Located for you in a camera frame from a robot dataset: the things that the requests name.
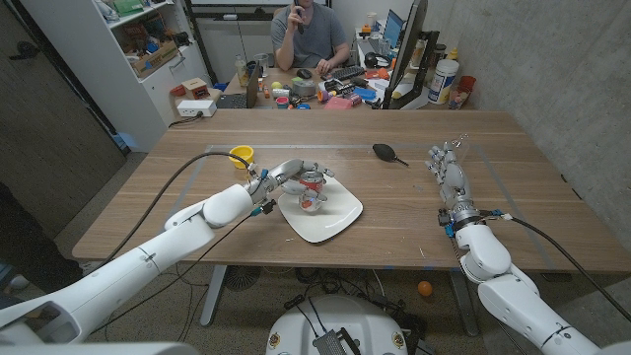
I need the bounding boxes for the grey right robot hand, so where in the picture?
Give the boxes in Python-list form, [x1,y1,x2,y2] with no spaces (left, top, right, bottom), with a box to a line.
[426,141,482,224]

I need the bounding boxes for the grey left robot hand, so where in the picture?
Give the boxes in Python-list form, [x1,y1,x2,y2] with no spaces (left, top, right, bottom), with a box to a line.
[245,158,336,213]

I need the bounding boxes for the red white tomato soup can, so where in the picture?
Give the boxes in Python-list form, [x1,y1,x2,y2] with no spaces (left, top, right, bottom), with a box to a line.
[298,170,327,213]

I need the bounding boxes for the yellow stacking cup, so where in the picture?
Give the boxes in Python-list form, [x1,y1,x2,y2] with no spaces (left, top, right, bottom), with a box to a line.
[229,144,255,171]

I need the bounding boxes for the white square paper plate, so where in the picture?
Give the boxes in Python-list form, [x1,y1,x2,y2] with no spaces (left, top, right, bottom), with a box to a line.
[277,173,365,245]

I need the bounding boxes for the black rubber air blower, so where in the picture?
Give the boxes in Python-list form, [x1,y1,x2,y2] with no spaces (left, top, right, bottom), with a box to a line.
[372,143,410,168]

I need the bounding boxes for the dark open laptop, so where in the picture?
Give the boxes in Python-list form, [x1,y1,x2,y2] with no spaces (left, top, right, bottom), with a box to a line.
[215,61,261,109]

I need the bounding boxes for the white plastic tub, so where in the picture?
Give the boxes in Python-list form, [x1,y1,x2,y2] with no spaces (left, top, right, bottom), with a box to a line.
[427,58,460,106]

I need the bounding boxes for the black floor fan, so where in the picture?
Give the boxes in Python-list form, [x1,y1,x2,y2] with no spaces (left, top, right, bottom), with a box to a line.
[224,265,262,292]

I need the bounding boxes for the white power box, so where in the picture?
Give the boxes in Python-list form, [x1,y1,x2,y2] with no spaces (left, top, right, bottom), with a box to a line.
[175,99,218,118]

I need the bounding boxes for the clear drink bottle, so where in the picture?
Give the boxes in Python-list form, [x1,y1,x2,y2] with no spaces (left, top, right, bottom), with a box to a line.
[234,53,250,88]

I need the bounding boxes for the grey metal table leg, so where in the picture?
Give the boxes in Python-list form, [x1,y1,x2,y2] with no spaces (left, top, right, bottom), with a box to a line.
[199,264,228,327]
[448,270,480,337]

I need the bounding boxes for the small red wooden box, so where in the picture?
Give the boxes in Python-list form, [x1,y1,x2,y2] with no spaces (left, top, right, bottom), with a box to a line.
[180,77,210,101]

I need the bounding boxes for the black keyboard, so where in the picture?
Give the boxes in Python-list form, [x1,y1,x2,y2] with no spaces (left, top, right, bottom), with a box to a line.
[320,64,367,83]

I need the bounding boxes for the black computer monitor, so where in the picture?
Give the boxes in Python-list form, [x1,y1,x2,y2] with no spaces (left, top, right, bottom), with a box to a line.
[382,0,430,110]

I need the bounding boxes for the black headphones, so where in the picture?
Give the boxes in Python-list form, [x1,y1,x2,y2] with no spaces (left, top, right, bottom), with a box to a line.
[363,51,391,69]

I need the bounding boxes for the person in grey t-shirt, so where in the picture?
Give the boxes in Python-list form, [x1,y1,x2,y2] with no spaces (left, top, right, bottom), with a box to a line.
[270,0,352,75]

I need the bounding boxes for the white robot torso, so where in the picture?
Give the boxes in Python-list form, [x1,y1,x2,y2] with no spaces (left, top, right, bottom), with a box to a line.
[265,294,409,355]

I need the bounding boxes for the blue laptop screen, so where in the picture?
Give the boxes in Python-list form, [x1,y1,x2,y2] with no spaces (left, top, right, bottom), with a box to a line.
[383,8,405,49]

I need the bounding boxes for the brown cardboard box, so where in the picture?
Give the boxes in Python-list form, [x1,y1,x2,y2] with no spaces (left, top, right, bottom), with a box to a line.
[128,39,179,80]

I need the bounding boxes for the white shelf cabinet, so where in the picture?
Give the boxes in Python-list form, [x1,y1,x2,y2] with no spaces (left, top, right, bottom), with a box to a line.
[19,0,213,153]

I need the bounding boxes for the person in dark trousers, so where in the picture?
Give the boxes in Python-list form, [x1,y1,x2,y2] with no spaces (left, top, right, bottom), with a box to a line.
[0,181,84,295]

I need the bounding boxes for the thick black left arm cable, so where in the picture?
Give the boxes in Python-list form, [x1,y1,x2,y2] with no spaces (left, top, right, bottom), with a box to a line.
[96,151,255,272]

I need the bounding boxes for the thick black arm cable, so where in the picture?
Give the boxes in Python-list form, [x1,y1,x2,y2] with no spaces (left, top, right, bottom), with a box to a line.
[96,151,255,272]
[492,210,631,324]

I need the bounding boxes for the grey duct tape roll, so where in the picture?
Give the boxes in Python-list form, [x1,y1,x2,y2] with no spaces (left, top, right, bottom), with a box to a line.
[292,79,317,98]

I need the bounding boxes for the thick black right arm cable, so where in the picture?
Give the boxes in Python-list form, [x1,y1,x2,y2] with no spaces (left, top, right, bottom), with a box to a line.
[492,210,631,324]

